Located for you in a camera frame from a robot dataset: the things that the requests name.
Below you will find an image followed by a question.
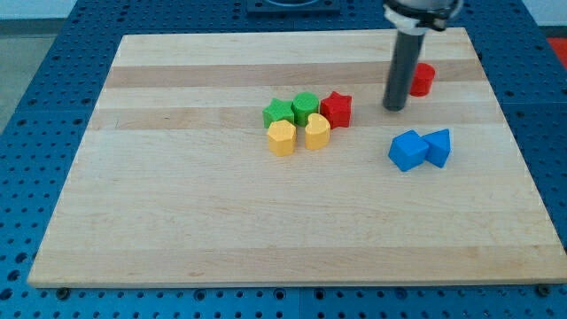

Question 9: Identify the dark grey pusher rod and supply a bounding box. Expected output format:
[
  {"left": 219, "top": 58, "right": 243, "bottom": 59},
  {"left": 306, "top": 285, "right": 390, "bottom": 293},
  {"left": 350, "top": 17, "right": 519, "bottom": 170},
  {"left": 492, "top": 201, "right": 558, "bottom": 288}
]
[{"left": 383, "top": 31, "right": 425, "bottom": 112}]

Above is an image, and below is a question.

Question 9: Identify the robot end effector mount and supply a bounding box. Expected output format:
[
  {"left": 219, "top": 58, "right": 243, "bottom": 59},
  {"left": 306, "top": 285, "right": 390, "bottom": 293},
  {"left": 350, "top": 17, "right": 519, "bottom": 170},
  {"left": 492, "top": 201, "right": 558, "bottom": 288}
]
[{"left": 383, "top": 0, "right": 463, "bottom": 35}]

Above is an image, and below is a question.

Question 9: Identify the red cylinder block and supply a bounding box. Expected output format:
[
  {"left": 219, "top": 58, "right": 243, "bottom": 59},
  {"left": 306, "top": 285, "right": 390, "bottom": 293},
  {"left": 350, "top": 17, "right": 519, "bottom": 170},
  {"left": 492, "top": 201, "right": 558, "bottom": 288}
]
[{"left": 409, "top": 63, "right": 436, "bottom": 97}]

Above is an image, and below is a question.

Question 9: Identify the red star block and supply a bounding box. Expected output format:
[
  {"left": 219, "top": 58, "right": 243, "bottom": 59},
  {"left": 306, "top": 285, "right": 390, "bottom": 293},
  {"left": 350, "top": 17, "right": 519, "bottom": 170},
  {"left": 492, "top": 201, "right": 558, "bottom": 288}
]
[{"left": 320, "top": 91, "right": 353, "bottom": 129}]

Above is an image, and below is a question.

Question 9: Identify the green star block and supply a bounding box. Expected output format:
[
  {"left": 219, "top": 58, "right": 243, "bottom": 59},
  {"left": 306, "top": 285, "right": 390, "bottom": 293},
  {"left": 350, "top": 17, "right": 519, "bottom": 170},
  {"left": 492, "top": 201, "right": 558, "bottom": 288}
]
[{"left": 262, "top": 98, "right": 295, "bottom": 128}]

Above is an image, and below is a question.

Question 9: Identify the blue triangle block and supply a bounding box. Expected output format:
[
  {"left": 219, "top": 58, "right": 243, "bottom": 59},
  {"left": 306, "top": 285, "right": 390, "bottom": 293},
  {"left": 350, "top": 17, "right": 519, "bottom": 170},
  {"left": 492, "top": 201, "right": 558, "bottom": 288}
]
[{"left": 422, "top": 128, "right": 451, "bottom": 168}]

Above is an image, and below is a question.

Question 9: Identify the blue cube block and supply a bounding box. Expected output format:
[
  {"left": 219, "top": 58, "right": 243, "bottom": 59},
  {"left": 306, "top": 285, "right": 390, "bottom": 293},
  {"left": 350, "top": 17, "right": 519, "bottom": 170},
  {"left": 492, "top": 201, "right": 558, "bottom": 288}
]
[{"left": 388, "top": 130, "right": 430, "bottom": 172}]

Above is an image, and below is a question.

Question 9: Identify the green cylinder block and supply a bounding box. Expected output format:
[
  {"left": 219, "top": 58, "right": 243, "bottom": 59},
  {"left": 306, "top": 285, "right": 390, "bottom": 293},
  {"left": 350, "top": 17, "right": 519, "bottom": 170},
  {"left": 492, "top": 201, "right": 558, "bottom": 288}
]
[{"left": 291, "top": 91, "right": 319, "bottom": 127}]

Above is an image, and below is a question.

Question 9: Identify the yellow heart block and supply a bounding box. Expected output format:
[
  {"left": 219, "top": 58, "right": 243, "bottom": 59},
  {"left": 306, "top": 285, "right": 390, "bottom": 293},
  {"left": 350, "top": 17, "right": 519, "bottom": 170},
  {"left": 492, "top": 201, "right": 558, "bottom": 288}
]
[{"left": 305, "top": 113, "right": 330, "bottom": 150}]

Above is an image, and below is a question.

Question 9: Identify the yellow hexagon block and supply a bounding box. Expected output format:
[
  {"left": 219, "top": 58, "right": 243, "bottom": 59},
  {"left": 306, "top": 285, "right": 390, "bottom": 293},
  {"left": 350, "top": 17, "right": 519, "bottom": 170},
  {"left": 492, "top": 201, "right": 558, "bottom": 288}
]
[{"left": 267, "top": 120, "right": 297, "bottom": 157}]

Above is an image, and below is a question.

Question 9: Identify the wooden board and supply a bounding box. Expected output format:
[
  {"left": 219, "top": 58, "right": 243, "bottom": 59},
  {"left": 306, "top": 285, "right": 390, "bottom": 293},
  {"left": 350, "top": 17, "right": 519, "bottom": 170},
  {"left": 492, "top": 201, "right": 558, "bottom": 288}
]
[{"left": 27, "top": 27, "right": 566, "bottom": 288}]

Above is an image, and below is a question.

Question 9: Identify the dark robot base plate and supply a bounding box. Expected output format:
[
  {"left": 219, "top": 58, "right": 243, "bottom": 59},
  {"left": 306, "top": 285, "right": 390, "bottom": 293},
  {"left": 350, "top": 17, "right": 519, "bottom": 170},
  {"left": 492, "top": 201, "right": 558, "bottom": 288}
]
[{"left": 244, "top": 0, "right": 341, "bottom": 14}]

